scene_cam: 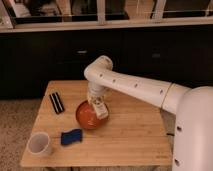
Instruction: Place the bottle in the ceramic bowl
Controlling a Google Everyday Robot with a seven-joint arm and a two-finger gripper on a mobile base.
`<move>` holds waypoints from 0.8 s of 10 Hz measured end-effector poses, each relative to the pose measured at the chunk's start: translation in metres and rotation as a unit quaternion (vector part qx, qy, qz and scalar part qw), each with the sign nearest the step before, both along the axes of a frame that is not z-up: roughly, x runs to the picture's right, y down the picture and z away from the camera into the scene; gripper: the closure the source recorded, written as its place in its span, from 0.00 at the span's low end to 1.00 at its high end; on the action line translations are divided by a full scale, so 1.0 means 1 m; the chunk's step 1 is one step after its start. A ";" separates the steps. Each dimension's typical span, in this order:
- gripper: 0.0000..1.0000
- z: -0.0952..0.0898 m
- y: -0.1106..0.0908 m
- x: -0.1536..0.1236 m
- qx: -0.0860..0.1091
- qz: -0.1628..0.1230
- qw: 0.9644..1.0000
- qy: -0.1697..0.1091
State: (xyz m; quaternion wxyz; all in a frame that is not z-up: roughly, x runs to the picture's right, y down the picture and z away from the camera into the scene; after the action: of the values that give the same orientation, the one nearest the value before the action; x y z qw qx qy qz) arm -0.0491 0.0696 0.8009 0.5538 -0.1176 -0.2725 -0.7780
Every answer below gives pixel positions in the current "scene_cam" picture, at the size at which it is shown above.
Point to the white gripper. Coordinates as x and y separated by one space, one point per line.
95 90

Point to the bottle with white label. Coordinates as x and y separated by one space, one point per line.
99 106

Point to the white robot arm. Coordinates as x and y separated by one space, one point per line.
193 108

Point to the orange ceramic bowl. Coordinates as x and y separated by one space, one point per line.
86 117

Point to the black rectangular block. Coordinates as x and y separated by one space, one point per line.
57 103

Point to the blue sponge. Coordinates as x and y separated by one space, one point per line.
72 136

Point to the wooden table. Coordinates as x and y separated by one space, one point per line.
134 135

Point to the white cup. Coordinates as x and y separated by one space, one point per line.
39 144

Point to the dark cabinet with drawers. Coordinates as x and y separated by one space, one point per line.
29 60

